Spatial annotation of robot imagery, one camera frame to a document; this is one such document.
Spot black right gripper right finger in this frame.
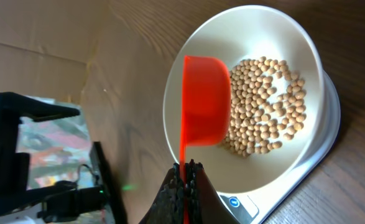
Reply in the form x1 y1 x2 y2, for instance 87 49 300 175
185 159 239 224

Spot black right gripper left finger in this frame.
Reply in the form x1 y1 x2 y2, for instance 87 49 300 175
139 163 185 224

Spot red plastic measuring scoop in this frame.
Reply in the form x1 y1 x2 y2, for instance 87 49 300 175
179 55 231 223

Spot white digital kitchen scale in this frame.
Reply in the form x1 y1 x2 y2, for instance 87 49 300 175
218 72 341 223

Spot soybeans in bowl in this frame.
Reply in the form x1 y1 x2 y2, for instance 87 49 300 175
220 56 307 157

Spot cream ceramic bowl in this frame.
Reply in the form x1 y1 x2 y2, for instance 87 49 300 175
163 5 325 194

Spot brown cardboard side panel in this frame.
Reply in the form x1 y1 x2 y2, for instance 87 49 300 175
0 0 111 103

